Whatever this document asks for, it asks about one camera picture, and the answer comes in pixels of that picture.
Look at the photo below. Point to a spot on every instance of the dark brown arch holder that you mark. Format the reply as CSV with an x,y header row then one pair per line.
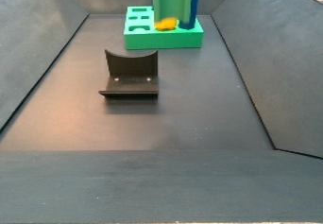
x,y
132,75

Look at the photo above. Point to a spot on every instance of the green shape sorter board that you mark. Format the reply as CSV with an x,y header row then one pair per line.
x,y
141,36

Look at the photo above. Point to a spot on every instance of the yellow rounded wedge block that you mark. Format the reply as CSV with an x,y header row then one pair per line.
x,y
165,24

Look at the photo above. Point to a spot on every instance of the blue hexagonal prism block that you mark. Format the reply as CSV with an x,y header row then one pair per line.
x,y
189,24

